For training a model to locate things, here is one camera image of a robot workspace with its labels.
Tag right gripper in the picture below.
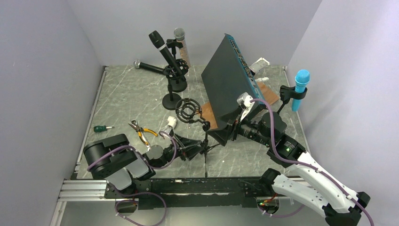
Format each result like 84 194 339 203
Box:
207 105 272 146

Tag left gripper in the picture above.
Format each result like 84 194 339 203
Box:
155 133 204 169

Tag tripod shock mount stand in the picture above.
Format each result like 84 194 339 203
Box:
174 98 220 178

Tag round base clip stand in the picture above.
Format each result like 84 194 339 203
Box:
166 39 189 93

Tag round base shock mount stand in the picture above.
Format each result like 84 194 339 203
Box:
162 58 190 111

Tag black silver-mesh microphone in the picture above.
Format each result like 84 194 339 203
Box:
133 60 163 74

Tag black foam-head microphone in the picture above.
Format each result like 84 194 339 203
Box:
149 30 183 75

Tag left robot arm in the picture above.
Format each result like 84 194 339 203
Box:
83 131 206 198

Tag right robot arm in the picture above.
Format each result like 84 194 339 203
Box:
205 111 370 226

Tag white pvc elbow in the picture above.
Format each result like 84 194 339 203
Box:
166 116 177 129

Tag blue mic clip stand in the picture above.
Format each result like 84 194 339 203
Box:
277 85 308 114

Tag blue microphone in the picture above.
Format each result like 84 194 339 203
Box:
291 69 310 112

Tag silver ratchet wrench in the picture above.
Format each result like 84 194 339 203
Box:
137 132 151 151

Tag brown wooden board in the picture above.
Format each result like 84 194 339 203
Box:
201 81 279 129

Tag green screwdriver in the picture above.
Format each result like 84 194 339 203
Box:
93 125 114 133

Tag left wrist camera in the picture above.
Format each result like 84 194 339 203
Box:
158 123 176 139

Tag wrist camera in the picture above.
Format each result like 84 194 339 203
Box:
237 92 254 121
158 123 176 139

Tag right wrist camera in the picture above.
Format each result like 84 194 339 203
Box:
237 92 254 121

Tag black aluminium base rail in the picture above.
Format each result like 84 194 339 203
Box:
58 177 277 210

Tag yellow handled pliers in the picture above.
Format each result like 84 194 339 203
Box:
128 120 158 137

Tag black network switch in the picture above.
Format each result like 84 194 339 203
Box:
201 34 265 129

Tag white plastic bracket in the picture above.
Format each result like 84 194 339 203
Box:
249 57 270 76

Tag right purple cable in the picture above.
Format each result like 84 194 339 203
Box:
249 98 375 226

